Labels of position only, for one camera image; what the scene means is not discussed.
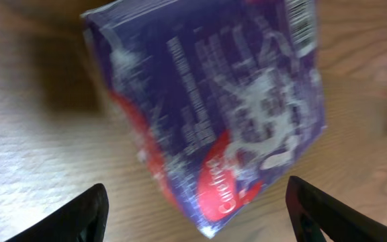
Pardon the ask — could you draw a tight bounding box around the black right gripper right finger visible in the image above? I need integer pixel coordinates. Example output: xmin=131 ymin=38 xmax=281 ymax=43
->
xmin=286 ymin=176 xmax=387 ymax=242

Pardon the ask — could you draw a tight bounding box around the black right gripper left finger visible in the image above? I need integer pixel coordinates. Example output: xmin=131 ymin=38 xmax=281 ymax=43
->
xmin=7 ymin=184 xmax=109 ymax=242

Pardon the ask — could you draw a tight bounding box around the red purple snack bag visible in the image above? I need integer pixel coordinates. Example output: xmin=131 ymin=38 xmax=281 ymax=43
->
xmin=82 ymin=0 xmax=326 ymax=238

